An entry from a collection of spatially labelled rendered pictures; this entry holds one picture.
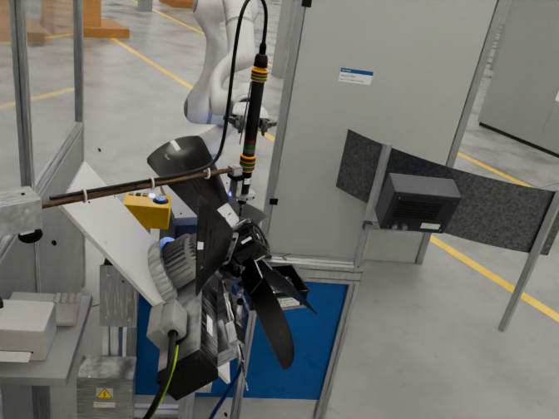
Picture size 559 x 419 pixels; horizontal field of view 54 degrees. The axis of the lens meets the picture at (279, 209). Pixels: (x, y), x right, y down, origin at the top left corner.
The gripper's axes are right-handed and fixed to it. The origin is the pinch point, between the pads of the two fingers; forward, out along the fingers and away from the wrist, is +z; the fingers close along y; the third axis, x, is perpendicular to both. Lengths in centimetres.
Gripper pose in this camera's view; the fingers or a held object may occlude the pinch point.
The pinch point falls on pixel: (251, 127)
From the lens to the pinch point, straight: 150.4
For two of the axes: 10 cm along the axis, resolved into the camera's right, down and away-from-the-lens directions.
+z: 1.1, 4.6, -8.8
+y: -9.8, -0.9, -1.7
